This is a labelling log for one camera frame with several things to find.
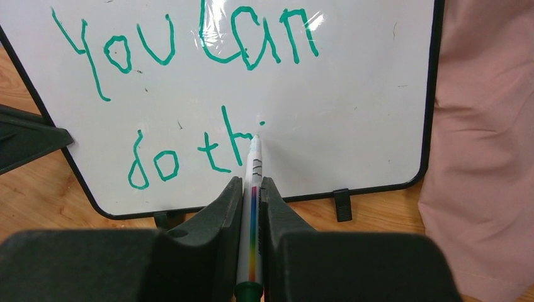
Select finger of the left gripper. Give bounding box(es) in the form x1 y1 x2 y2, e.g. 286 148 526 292
1 104 74 174

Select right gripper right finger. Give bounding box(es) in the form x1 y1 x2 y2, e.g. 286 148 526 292
261 177 462 301

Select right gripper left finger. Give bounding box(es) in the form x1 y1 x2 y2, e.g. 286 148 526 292
1 177 242 301

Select green whiteboard marker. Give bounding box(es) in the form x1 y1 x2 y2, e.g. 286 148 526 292
234 135 263 301

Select small black-framed whiteboard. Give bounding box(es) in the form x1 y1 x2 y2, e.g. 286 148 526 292
1 1 445 220

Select pink shorts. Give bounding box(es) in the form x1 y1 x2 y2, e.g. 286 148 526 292
418 1 533 301

